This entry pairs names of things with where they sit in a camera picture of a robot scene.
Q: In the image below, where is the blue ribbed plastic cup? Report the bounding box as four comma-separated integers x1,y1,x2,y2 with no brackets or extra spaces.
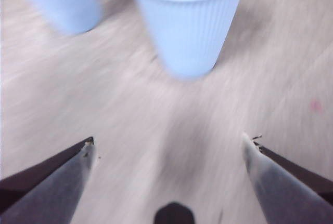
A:
10,0,105,35
123,0,250,80

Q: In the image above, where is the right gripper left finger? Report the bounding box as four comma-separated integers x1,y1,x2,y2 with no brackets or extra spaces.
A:
0,136,95,224

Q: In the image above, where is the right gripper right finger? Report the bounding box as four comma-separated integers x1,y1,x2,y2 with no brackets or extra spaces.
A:
241,132,333,224

